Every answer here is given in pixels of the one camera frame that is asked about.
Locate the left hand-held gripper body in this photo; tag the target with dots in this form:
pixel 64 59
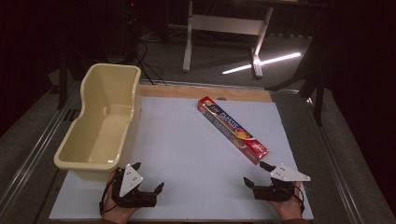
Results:
pixel 130 183

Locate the cream plastic tub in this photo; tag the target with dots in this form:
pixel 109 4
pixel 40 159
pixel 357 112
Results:
pixel 102 140

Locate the white metal desk frame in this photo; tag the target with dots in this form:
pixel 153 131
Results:
pixel 227 25

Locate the person's left hand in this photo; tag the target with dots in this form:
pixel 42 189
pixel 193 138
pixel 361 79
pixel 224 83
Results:
pixel 116 211

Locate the wooden board strip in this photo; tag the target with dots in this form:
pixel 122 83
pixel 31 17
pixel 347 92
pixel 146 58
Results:
pixel 202 92

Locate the black metal stand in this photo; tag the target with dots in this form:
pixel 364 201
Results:
pixel 311 74

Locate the metal floor rail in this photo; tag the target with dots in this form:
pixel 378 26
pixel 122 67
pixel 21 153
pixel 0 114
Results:
pixel 34 152
pixel 334 161

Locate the red and blue wrap box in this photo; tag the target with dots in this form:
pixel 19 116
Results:
pixel 232 129

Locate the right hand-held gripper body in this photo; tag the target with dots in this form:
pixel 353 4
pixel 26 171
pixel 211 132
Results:
pixel 280 186

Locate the person's right hand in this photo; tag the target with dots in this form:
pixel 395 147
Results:
pixel 288 208

